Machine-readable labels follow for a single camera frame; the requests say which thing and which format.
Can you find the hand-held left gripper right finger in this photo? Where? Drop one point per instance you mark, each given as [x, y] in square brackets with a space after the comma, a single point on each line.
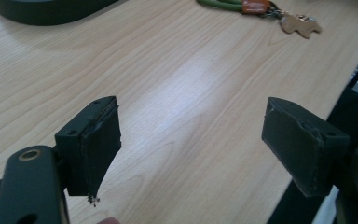
[295, 143]

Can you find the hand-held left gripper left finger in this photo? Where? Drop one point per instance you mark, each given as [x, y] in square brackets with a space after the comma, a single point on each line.
[87, 146]

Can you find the dark furniture beside table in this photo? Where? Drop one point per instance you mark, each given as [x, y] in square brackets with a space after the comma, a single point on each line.
[354, 112]

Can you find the tan bear-shaped key charm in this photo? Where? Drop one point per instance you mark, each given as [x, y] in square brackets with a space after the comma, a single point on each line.
[298, 25]

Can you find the black oval object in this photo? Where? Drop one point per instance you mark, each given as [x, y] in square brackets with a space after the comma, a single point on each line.
[52, 11]

